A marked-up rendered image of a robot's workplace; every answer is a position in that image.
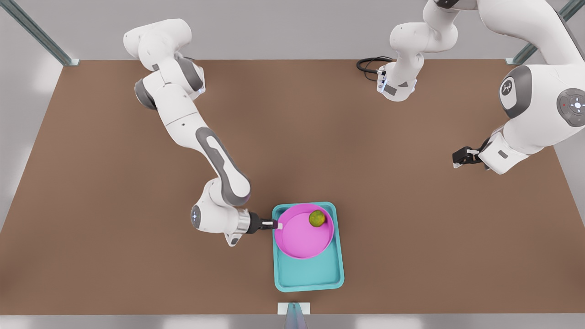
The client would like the silver frame post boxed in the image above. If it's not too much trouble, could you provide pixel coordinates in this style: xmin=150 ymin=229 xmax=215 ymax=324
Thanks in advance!
xmin=277 ymin=302 xmax=311 ymax=329
xmin=505 ymin=0 xmax=585 ymax=65
xmin=0 ymin=0 xmax=80 ymax=66

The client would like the pink round plate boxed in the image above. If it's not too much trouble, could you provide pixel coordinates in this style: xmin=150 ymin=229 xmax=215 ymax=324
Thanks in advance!
xmin=274 ymin=203 xmax=335 ymax=260

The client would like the black cable loop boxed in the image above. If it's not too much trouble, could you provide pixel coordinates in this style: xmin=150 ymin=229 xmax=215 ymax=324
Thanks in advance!
xmin=356 ymin=57 xmax=396 ymax=83

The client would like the teal rectangular tray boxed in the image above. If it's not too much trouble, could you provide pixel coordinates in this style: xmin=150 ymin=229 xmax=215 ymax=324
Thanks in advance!
xmin=272 ymin=202 xmax=345 ymax=292

